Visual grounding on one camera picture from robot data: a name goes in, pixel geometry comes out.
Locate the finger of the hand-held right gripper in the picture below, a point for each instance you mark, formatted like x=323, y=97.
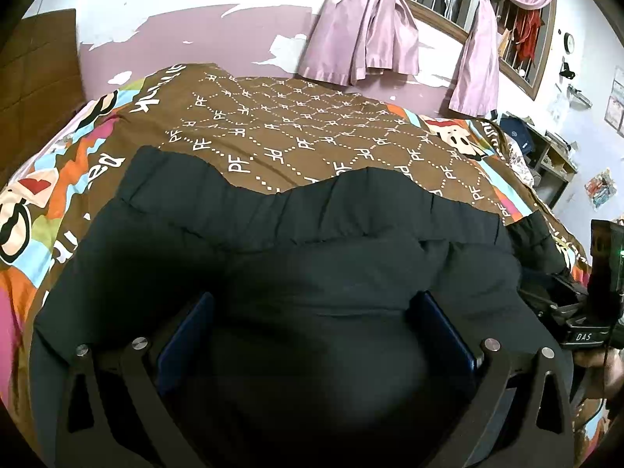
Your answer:
x=555, y=297

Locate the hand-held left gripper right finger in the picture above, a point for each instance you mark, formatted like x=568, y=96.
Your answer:
x=446, y=336

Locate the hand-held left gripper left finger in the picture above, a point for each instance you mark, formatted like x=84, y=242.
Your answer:
x=187, y=341

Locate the black puffer jacket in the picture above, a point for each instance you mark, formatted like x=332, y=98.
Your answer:
x=317, y=278

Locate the red hanging clothes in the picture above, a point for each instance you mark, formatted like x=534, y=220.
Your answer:
x=527, y=34

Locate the person's right hand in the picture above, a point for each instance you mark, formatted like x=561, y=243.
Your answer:
x=592, y=358

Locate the wooden bedside shelf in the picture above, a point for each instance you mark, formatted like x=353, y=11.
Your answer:
x=551, y=161

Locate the dark blue bag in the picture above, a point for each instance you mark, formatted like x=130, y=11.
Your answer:
x=516, y=136

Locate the narrow pink curtain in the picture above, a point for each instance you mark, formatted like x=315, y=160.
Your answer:
x=480, y=68

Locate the brown printed blanket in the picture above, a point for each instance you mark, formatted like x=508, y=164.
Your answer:
x=302, y=122

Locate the brown wooden headboard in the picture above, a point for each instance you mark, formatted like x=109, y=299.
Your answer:
x=39, y=87

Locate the wide pink curtain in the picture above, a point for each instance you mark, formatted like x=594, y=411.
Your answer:
x=365, y=34

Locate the colourful wall sticker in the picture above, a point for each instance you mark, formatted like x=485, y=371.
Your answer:
x=599, y=190

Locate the wall poster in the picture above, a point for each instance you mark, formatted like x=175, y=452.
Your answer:
x=615, y=102

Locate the small wall shelf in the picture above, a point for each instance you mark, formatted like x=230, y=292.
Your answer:
x=580, y=96

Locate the black wall fixture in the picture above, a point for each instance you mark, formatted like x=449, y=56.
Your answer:
x=567, y=69

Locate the round wall clock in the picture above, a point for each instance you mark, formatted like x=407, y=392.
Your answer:
x=569, y=42

